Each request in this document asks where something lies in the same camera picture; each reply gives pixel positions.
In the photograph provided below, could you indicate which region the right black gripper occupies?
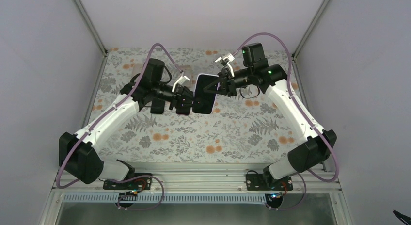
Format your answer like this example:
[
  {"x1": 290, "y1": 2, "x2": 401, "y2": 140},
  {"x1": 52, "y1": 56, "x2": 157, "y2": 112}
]
[{"x1": 202, "y1": 67, "x2": 252, "y2": 97}]

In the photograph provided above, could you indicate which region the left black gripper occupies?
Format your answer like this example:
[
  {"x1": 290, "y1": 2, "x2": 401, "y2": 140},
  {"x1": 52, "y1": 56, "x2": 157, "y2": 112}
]
[{"x1": 153, "y1": 82, "x2": 202, "y2": 110}]

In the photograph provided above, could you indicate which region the cased black phone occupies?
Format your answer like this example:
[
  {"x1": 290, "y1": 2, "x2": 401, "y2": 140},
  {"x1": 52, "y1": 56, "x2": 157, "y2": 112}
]
[
  {"x1": 150, "y1": 98, "x2": 165, "y2": 114},
  {"x1": 192, "y1": 74, "x2": 216, "y2": 114},
  {"x1": 175, "y1": 108, "x2": 190, "y2": 116}
]

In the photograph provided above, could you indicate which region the cream silicone phone case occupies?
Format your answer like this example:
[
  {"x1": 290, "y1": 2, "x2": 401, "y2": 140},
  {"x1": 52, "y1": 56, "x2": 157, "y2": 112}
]
[{"x1": 179, "y1": 65, "x2": 193, "y2": 79}]

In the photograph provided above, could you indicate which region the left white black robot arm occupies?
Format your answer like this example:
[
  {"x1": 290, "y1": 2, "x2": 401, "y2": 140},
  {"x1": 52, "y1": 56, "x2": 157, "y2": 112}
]
[{"x1": 56, "y1": 58, "x2": 193, "y2": 189}]

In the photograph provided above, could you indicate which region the floral patterned table mat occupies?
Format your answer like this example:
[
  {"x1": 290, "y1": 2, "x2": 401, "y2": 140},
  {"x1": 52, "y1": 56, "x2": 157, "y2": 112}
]
[{"x1": 90, "y1": 48, "x2": 298, "y2": 163}]

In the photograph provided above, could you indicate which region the black object bottom corner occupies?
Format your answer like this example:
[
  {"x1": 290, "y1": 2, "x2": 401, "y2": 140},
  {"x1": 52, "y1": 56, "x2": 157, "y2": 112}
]
[{"x1": 393, "y1": 210, "x2": 411, "y2": 225}]

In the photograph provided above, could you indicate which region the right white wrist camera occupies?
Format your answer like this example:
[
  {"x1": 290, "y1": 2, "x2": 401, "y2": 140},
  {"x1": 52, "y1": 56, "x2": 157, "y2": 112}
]
[{"x1": 215, "y1": 53, "x2": 235, "y2": 78}]

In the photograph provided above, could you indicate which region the right aluminium corner post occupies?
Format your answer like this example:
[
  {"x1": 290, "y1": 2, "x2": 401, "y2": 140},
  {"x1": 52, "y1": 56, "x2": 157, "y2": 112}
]
[{"x1": 293, "y1": 0, "x2": 331, "y2": 59}]

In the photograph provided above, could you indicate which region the aluminium corner post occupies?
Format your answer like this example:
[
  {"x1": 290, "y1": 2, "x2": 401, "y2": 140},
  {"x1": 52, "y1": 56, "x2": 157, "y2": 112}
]
[
  {"x1": 73, "y1": 0, "x2": 107, "y2": 56},
  {"x1": 293, "y1": 0, "x2": 331, "y2": 59}
]

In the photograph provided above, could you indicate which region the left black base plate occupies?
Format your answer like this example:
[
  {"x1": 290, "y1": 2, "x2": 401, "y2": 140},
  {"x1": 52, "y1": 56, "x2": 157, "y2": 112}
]
[{"x1": 103, "y1": 173, "x2": 152, "y2": 191}]

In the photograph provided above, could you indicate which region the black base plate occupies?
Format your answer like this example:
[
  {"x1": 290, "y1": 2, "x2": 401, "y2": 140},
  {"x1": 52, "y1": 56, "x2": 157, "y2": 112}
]
[
  {"x1": 103, "y1": 173, "x2": 152, "y2": 191},
  {"x1": 245, "y1": 171, "x2": 293, "y2": 191}
]

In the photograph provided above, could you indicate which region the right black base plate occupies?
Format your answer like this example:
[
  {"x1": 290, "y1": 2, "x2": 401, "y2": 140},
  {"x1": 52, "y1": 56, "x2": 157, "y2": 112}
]
[{"x1": 245, "y1": 171, "x2": 293, "y2": 191}]

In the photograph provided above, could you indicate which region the grey slotted cable duct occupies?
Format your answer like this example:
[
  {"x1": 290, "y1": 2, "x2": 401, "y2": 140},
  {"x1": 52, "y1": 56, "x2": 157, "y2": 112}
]
[{"x1": 62, "y1": 193, "x2": 276, "y2": 204}]

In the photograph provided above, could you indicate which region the left aluminium corner post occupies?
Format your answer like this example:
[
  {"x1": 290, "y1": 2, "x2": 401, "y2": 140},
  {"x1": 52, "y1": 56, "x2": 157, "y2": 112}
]
[{"x1": 73, "y1": 0, "x2": 107, "y2": 56}]

